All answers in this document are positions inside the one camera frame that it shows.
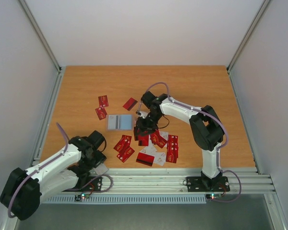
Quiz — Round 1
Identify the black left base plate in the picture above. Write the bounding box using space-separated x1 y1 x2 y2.
66 176 102 192

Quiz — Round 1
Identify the red card stack right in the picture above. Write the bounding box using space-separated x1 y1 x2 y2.
166 135 179 163

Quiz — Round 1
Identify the red VIP card left pile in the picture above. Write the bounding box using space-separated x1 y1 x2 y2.
113 135 132 152

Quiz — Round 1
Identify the dark red magstripe card centre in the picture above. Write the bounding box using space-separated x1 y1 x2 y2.
133 127 149 147

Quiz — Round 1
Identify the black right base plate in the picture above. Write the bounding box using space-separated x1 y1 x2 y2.
185 176 230 192

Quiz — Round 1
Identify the red VIP card under pile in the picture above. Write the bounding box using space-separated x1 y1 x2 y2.
117 147 135 162

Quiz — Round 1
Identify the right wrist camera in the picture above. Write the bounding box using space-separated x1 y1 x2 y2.
136 110 148 118

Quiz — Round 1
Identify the aluminium front rail frame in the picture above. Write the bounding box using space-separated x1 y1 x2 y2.
13 167 276 195

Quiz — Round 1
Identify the red VIP card centre right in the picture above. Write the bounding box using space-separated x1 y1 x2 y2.
150 129 168 149

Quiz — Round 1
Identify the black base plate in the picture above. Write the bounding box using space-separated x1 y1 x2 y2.
66 176 102 192
185 176 230 192

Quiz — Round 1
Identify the pink leather card holder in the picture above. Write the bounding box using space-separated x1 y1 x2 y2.
107 115 133 130

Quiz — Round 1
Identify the grey slotted cable duct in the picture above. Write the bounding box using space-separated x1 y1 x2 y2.
44 194 206 205

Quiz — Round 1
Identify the dark red card top centre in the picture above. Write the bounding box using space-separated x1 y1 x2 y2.
123 97 138 111

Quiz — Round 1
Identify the red card below far left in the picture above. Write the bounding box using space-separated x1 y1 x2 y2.
95 107 107 120

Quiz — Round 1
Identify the white card centre pile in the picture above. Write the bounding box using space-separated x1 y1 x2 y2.
140 145 157 155

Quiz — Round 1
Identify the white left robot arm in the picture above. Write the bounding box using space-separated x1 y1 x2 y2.
0 130 107 220

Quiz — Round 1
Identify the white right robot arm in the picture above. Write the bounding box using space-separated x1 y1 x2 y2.
134 91 225 191

